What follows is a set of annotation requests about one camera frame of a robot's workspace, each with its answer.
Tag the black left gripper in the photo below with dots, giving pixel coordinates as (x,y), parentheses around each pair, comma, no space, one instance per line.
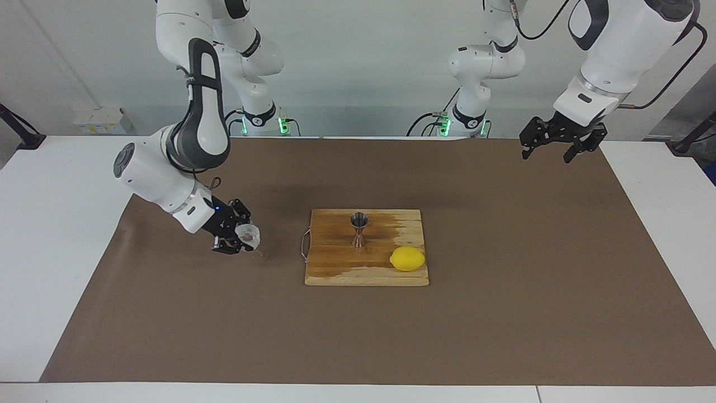
(568,131)

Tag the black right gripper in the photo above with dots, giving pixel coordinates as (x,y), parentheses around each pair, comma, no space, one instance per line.
(221,221)

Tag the steel double jigger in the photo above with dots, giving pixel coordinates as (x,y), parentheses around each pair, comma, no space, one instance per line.
(358,224)

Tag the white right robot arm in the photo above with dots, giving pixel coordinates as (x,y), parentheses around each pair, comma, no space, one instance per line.
(151,173)

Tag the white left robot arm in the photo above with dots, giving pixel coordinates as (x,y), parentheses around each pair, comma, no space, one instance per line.
(621,50)

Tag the wooden cutting board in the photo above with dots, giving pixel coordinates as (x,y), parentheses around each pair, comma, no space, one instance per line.
(335,257)

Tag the brown paper table mat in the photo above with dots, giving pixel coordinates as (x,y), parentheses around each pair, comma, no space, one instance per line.
(224,336)

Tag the blue object at table edge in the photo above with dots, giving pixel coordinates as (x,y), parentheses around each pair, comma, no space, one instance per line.
(712,176)

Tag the white box with yellow label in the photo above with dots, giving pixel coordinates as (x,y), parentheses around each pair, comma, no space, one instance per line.
(100,120)

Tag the yellow lemon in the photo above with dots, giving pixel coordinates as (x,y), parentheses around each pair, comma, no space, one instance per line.
(407,258)

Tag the black clamp mount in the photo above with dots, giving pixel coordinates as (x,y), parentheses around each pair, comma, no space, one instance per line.
(685,146)
(28,140)

